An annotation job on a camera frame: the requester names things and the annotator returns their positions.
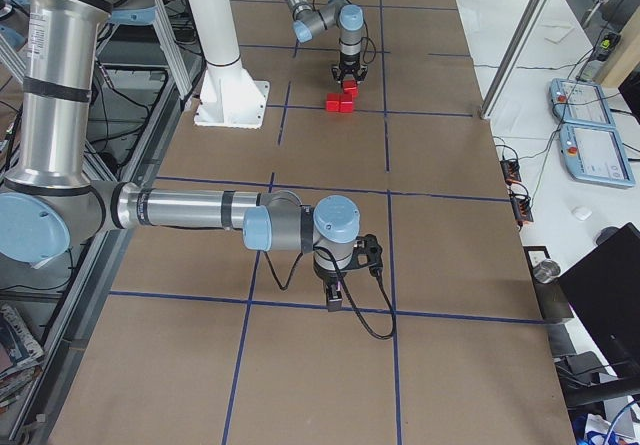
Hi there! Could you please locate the teach pendant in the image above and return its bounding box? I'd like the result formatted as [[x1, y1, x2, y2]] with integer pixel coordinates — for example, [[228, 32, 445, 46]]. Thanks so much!
[[559, 123, 636, 188], [549, 78, 615, 127]]

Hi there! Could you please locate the small metal cup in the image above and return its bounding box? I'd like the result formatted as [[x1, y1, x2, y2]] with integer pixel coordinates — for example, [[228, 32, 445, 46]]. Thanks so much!
[[532, 258, 561, 284]]

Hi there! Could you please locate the orange black connector box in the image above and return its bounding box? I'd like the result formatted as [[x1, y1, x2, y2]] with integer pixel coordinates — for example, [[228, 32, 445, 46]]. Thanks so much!
[[510, 194, 534, 226], [500, 158, 521, 185]]

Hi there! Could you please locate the black monitor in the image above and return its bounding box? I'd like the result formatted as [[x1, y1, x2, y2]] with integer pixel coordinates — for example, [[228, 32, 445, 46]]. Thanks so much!
[[559, 223, 639, 378]]

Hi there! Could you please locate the upper teach pendant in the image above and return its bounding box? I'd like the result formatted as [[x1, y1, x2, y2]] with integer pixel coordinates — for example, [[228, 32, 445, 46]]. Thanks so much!
[[549, 78, 615, 127]]

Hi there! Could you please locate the aluminium frame post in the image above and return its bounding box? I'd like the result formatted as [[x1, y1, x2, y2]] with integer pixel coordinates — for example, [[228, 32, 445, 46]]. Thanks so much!
[[479, 0, 550, 119]]

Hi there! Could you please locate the red cube block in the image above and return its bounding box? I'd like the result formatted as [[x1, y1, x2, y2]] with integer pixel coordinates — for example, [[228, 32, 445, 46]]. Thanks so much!
[[325, 93, 341, 112], [341, 79, 359, 98], [338, 93, 354, 113]]

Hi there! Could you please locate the lower teach pendant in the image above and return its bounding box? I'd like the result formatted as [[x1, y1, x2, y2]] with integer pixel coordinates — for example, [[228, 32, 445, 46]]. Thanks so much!
[[559, 123, 636, 188]]

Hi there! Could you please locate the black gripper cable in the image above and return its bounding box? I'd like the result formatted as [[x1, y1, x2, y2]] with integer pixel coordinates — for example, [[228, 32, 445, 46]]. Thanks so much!
[[312, 0, 377, 66]]

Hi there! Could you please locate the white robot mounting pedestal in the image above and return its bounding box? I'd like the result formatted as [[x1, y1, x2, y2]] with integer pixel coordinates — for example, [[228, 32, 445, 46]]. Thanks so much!
[[188, 0, 270, 129]]

